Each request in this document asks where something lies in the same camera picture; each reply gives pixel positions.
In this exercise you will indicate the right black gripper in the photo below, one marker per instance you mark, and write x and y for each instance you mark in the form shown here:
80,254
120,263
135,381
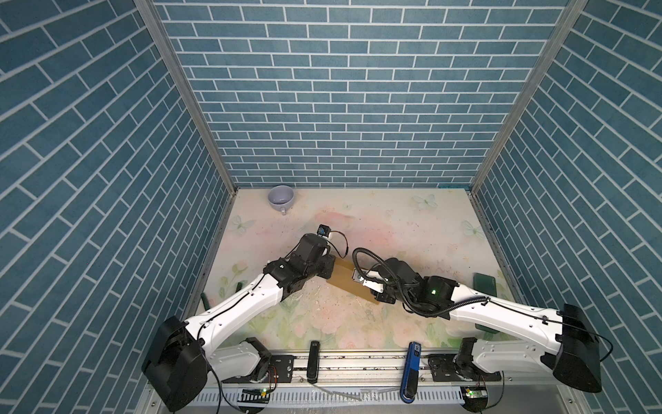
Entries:
381,297

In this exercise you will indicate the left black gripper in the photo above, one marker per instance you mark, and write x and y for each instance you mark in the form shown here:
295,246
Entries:
329,262

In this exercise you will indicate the brown cardboard paper box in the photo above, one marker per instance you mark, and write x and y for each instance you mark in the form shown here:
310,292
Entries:
342,278

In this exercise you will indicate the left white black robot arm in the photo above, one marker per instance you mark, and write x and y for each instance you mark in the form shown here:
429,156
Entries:
184,353

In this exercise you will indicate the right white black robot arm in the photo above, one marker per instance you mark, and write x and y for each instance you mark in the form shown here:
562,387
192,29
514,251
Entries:
562,342

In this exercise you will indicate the dark green phone case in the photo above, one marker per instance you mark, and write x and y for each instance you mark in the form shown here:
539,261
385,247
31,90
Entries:
485,284

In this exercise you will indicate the lavender ceramic cup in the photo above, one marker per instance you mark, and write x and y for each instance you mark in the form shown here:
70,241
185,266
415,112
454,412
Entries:
281,198

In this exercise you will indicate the blue black stapler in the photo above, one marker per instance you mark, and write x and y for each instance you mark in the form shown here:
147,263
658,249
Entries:
409,382

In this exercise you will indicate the black marker pen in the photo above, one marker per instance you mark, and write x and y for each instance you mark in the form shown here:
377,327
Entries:
313,364

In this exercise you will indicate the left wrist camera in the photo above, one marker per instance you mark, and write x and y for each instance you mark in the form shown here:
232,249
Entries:
324,231

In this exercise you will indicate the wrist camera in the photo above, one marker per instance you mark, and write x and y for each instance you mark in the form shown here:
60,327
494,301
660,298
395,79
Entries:
371,280
324,231

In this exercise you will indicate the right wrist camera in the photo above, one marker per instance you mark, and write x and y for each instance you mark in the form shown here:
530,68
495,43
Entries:
371,280

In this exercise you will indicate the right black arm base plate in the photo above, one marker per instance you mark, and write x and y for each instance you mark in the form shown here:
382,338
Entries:
448,367

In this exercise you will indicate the green handled pliers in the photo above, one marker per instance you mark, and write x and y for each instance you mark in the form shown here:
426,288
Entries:
213,298

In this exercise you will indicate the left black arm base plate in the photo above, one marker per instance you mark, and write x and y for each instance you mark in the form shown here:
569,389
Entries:
283,364

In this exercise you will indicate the aluminium front rail frame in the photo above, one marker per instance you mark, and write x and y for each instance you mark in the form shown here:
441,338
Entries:
369,382

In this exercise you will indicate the left aluminium corner post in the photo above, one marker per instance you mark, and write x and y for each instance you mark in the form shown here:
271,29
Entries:
157,31

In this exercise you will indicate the aluminium corner post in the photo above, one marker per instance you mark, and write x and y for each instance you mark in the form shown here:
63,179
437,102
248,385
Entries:
157,31
567,19

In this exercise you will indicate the right aluminium corner post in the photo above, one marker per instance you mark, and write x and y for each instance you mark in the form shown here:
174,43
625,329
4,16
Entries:
567,19

